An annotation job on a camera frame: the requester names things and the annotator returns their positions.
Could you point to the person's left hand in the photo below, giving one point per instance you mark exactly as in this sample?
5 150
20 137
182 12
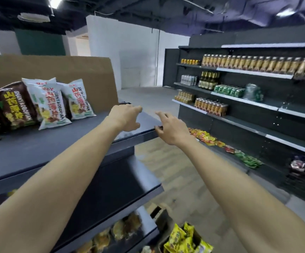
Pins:
125 117

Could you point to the person's right hand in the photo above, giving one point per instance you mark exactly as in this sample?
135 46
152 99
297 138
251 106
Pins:
173 131

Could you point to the person's left thumb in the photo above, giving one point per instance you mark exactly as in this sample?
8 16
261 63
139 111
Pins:
134 127

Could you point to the person's right thumb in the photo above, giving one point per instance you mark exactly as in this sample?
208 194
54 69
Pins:
159 130

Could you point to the person's left forearm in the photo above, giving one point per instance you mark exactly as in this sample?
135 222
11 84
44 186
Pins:
49 187

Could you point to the person's right forearm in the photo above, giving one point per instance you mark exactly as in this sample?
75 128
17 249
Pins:
242 202

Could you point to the group of small amber jars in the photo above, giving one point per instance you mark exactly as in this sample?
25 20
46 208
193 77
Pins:
184 97

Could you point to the pile of red yellow packets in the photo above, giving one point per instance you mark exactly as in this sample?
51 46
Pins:
203 136

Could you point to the pack of white cans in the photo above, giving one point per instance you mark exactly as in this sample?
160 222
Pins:
188 80

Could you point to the dark grey shelf unit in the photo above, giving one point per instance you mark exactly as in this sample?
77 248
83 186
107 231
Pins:
115 187

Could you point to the white snack bag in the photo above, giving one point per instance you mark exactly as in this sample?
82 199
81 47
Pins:
77 101
49 107
35 82

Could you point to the brown cardboard sheet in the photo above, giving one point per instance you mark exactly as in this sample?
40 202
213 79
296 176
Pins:
89 76

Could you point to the group of dark glass bottles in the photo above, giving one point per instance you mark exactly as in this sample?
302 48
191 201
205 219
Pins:
208 81

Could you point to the row of small orange cans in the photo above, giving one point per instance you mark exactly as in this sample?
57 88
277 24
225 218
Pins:
190 61

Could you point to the row of green cans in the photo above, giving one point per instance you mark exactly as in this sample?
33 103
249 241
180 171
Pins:
228 91

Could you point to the brown cardboard box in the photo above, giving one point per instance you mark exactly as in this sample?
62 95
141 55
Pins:
161 216

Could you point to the pile of green packets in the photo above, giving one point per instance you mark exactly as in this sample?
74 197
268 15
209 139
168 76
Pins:
250 159

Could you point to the clear plastic bag of cans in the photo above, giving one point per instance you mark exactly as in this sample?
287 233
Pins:
253 93

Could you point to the row of wrapped bread packs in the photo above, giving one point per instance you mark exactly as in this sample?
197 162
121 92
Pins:
118 230

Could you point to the pile of yellow snack packets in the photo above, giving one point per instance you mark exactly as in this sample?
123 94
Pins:
180 241

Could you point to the row of amber drink bottles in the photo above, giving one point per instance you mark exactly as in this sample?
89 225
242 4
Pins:
260 63

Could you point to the ceiling light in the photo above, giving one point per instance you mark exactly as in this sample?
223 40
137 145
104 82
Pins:
286 13
55 2

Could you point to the white ceiling air vent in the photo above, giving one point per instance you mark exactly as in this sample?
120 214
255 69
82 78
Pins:
34 17

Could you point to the black wall shelf unit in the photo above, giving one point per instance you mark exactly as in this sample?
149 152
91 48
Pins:
260 123

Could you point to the dark green wall panel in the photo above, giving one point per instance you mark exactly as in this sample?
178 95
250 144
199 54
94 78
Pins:
40 43

